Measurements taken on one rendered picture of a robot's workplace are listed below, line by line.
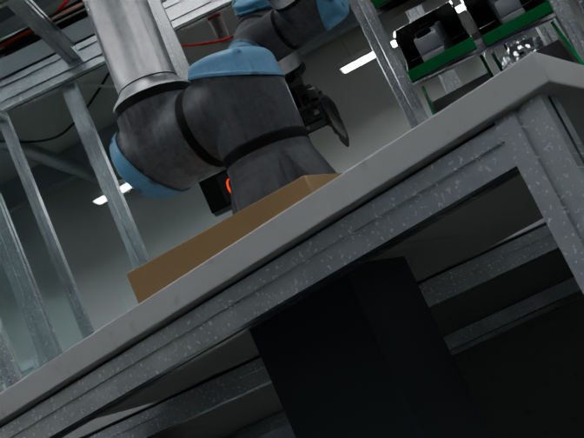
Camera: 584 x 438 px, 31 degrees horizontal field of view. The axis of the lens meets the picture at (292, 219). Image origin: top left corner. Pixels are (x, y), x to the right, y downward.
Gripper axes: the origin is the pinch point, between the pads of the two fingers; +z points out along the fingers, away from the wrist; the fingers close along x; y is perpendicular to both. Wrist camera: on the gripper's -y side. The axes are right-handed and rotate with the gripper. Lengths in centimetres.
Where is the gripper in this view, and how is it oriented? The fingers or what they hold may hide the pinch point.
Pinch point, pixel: (322, 150)
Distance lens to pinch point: 197.5
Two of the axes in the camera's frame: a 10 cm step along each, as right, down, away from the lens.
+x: 9.0, -4.2, -0.5
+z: 3.8, 7.5, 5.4
